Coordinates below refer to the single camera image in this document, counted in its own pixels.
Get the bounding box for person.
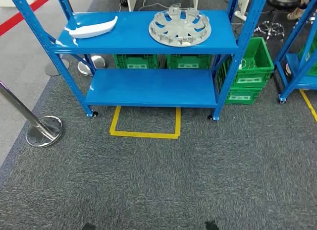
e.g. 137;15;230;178
287;0;312;21

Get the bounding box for robot black right foot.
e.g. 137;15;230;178
205;220;220;230

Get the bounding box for grey base thin pole stand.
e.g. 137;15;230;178
45;58;70;77

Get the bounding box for white curved plastic trim part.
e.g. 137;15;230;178
64;15;118;39

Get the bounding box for silver plastic wheel hubcap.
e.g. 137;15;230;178
149;6;212;48

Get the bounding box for red barrier belt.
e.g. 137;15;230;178
0;0;55;37

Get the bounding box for blue metal shelf rack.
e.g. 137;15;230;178
7;0;269;121
273;0;317;105

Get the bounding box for black swivel stool chrome base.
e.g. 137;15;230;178
254;0;301;43

